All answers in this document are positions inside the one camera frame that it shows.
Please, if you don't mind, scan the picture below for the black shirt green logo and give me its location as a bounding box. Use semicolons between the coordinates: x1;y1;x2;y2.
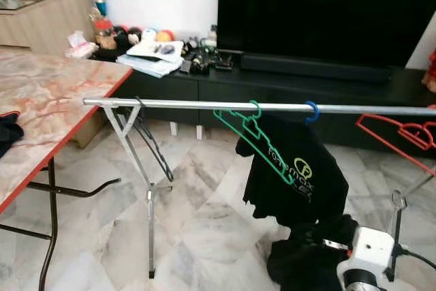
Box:
235;115;349;227
266;214;360;291

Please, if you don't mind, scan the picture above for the green plastic hanger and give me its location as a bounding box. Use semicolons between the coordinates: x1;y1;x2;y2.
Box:
213;100;295;186

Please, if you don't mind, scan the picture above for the blue plastic hanger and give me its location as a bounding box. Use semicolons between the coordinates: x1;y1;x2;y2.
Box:
303;100;321;125

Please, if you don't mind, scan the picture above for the red plastic hanger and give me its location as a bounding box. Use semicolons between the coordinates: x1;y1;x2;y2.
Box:
356;112;436;176

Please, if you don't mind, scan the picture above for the black soundbar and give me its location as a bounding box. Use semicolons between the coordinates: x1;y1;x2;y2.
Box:
240;52;392;85

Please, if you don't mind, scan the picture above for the black television console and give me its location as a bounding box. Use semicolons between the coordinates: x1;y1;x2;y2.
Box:
92;46;436;149

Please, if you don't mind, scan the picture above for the silver metal clothes rack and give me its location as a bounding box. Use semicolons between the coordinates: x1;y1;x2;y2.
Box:
82;97;436;281

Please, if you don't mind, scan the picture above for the small black display device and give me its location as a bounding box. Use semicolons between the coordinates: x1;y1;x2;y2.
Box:
213;56;234;72

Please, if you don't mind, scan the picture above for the large black television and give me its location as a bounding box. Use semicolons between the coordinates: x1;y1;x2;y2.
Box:
217;0;436;70

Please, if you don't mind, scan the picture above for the clear plastic bottle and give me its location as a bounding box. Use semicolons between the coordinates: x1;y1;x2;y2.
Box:
208;25;219;50

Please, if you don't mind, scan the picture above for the white paper stack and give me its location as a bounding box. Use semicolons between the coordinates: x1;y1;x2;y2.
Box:
116;39;185;78

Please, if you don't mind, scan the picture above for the orange round toy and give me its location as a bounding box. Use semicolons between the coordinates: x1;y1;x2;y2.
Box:
155;29;174;43

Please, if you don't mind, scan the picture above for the black mouse plush toy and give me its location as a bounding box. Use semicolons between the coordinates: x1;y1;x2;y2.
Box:
112;25;144;45

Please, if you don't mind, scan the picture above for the red lid jar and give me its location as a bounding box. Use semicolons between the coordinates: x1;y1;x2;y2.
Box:
94;20;114;50

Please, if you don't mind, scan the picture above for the pink white tissue box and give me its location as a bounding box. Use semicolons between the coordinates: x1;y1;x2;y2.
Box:
66;31;98;59

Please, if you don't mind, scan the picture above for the marble pattern folding table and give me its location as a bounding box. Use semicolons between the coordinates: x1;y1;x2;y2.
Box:
0;47;134;291

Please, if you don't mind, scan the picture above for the navy blue shirt red trim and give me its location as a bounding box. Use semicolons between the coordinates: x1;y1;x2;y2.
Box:
0;110;25;159

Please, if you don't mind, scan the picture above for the light wood sideboard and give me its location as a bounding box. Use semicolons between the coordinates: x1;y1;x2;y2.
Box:
0;0;96;57

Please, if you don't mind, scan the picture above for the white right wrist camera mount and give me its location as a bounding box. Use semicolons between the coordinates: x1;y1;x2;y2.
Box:
337;226;397;286

